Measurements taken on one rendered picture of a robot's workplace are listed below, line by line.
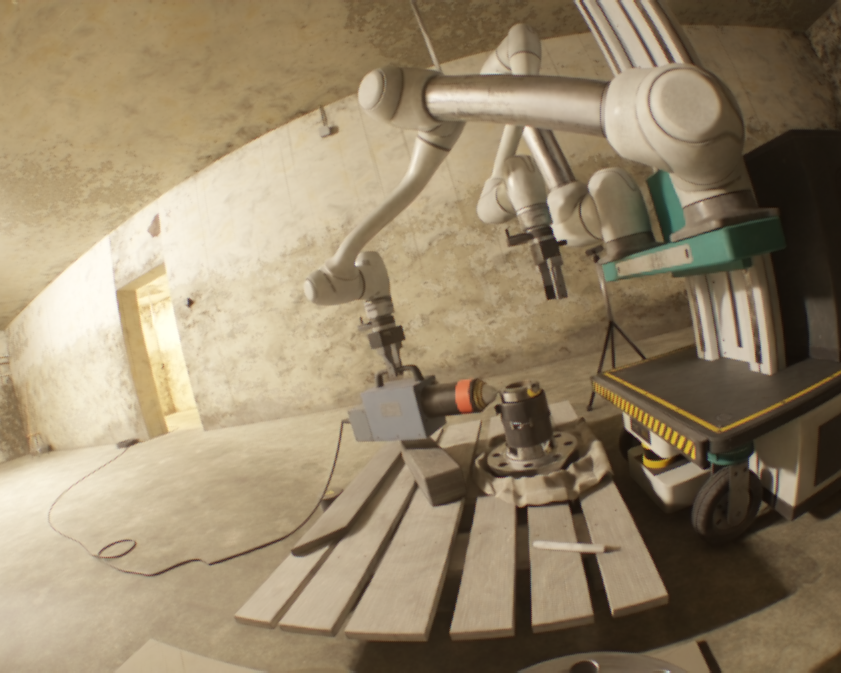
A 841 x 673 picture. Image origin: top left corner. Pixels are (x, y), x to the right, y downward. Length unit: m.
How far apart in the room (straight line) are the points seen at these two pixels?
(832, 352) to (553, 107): 0.81
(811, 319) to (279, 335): 3.91
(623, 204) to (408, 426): 0.90
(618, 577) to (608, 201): 0.94
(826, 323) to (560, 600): 0.82
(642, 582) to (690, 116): 0.67
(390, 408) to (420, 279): 2.32
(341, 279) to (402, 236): 2.45
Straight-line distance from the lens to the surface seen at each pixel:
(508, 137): 1.25
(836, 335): 1.05
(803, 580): 0.92
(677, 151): 0.57
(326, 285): 1.08
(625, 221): 1.18
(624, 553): 0.77
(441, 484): 1.05
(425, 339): 3.44
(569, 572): 0.75
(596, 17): 1.43
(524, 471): 1.03
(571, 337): 3.42
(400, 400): 1.19
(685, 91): 0.57
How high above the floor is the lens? 0.63
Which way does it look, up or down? 2 degrees down
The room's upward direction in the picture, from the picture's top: 14 degrees counter-clockwise
